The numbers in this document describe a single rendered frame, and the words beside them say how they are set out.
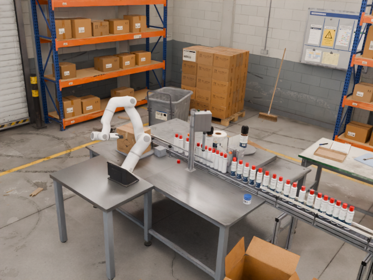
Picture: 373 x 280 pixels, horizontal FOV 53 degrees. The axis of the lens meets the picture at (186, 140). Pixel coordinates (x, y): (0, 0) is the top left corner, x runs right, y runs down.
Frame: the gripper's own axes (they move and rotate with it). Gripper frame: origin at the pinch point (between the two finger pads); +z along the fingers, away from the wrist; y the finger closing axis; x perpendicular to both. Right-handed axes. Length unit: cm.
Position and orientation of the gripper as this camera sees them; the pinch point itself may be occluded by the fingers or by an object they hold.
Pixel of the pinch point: (121, 136)
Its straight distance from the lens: 380.4
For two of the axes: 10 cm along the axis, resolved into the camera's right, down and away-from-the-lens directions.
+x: -2.0, -9.4, 2.7
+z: 7.5, 0.2, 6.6
